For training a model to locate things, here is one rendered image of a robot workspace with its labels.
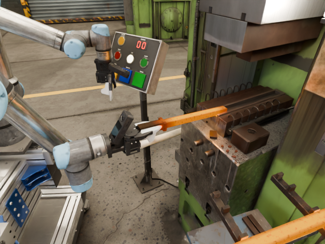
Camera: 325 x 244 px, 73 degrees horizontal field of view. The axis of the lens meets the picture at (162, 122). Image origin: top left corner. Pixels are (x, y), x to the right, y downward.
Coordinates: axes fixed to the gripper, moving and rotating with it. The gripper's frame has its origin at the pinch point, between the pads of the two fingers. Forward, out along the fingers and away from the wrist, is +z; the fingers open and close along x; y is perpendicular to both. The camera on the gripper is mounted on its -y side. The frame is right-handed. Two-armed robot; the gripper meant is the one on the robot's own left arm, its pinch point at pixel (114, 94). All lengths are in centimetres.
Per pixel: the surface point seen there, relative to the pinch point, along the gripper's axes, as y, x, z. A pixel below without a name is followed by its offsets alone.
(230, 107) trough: -56, 24, -5
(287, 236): -50, 84, -8
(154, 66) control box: -22.0, -1.8, -15.0
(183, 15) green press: -96, -464, 34
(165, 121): -25.7, 41.0, -9.8
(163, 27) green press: -48, -456, 60
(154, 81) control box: -22.1, -1.5, -6.5
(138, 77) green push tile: -13.6, -2.5, -8.5
